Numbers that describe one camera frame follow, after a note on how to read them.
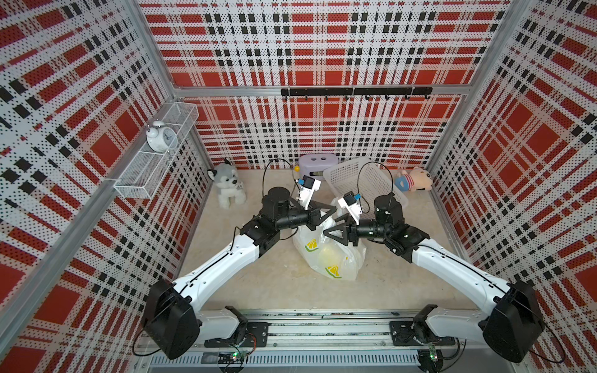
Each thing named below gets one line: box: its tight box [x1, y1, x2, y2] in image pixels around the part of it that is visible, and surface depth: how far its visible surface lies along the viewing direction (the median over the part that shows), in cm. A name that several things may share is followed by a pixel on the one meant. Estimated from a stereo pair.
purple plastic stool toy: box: [298, 153, 339, 182], surface depth 113 cm
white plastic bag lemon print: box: [293, 209, 367, 281], surface depth 83 cm
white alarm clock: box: [145, 119, 179, 153], surface depth 72 cm
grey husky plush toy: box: [206, 156, 248, 210], surface depth 98 cm
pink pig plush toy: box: [394, 166, 433, 192], surface depth 110 cm
